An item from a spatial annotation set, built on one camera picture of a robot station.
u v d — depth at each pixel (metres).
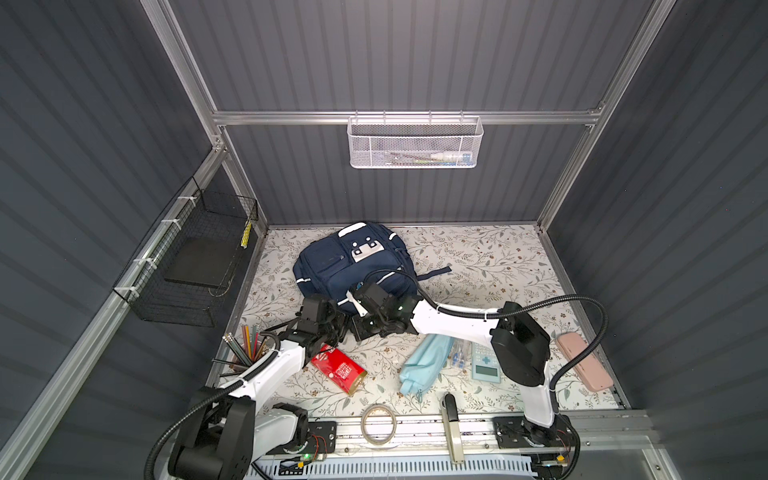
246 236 0.83
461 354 0.86
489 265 1.08
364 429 0.77
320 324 0.70
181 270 0.70
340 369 0.84
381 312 0.66
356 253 1.01
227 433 0.41
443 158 0.91
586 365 0.83
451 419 0.72
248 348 0.78
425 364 0.81
